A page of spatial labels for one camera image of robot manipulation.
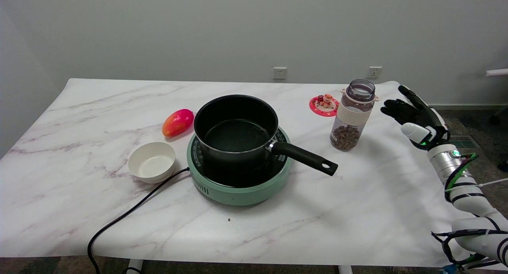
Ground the red orange mango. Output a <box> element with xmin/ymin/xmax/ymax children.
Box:
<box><xmin>162</xmin><ymin>109</ymin><xmax>195</xmax><ymax>138</ymax></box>

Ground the floor air vent grille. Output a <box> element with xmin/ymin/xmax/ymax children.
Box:
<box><xmin>448</xmin><ymin>136</ymin><xmax>481</xmax><ymax>149</ymax></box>

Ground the black saucepan with handle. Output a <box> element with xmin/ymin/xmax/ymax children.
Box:
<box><xmin>193</xmin><ymin>94</ymin><xmax>339</xmax><ymax>176</ymax></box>

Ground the green round induction cooker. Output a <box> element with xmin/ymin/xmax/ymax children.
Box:
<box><xmin>187</xmin><ymin>126</ymin><xmax>292</xmax><ymax>206</ymax></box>

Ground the green black wrist cable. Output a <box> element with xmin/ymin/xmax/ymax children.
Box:
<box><xmin>444</xmin><ymin>153</ymin><xmax>479</xmax><ymax>203</ymax></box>

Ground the red coaster with small figurines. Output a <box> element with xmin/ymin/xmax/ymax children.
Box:
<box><xmin>309</xmin><ymin>94</ymin><xmax>340</xmax><ymax>117</ymax></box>

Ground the white zip tie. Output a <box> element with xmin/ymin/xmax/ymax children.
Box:
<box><xmin>444</xmin><ymin>179</ymin><xmax>508</xmax><ymax>192</ymax></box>

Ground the white ceramic bowl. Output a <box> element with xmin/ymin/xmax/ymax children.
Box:
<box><xmin>128</xmin><ymin>142</ymin><xmax>176</xmax><ymax>184</ymax></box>

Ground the clear bottle with brown pellets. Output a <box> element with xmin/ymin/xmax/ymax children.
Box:
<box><xmin>330</xmin><ymin>79</ymin><xmax>380</xmax><ymax>152</ymax></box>

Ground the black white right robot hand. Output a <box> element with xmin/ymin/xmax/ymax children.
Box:
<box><xmin>380</xmin><ymin>85</ymin><xmax>451</xmax><ymax>151</ymax></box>

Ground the black power cable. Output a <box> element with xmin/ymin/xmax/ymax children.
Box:
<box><xmin>87</xmin><ymin>167</ymin><xmax>191</xmax><ymax>274</ymax></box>

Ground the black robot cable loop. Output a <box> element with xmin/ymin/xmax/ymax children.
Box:
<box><xmin>431</xmin><ymin>228</ymin><xmax>501</xmax><ymax>272</ymax></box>

